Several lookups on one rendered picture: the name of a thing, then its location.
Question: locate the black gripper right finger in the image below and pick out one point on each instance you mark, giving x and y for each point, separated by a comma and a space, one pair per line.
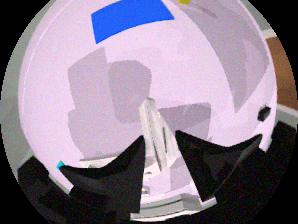
209, 164

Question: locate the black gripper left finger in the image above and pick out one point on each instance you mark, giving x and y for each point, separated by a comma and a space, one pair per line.
121, 179

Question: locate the dark grey flat bar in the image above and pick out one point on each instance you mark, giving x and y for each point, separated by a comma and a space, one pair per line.
263, 114

